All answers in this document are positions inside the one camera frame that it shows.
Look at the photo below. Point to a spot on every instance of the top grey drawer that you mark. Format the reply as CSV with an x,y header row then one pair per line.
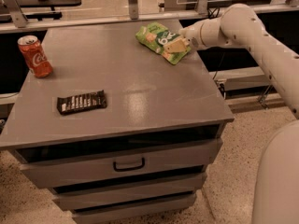
x,y
85,169

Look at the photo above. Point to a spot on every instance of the middle grey drawer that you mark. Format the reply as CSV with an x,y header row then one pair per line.
x,y
130,191

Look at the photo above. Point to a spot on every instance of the black rxbar chocolate bar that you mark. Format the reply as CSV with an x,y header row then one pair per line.
x,y
81,102

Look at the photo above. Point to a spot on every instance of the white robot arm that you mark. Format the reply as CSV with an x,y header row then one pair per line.
x,y
276,195

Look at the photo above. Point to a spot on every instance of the bottom grey drawer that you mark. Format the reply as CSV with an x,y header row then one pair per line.
x,y
135,209

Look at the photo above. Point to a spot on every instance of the grey drawer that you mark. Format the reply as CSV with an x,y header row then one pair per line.
x,y
85,169
135,209
130,191

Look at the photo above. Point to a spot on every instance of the green rice chip bag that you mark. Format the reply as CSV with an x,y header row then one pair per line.
x,y
154,36

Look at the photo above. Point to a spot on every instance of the grey drawer cabinet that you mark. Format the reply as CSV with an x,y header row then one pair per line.
x,y
150,102

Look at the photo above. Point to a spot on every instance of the metal rail frame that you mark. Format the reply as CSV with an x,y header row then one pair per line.
x,y
13,19

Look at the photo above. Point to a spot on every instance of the orange soda can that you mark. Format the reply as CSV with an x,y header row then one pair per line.
x,y
34,56

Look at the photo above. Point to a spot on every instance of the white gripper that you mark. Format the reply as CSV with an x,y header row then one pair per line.
x,y
193,36

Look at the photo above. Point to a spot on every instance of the black drawer handle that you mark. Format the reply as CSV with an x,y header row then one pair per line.
x,y
129,165

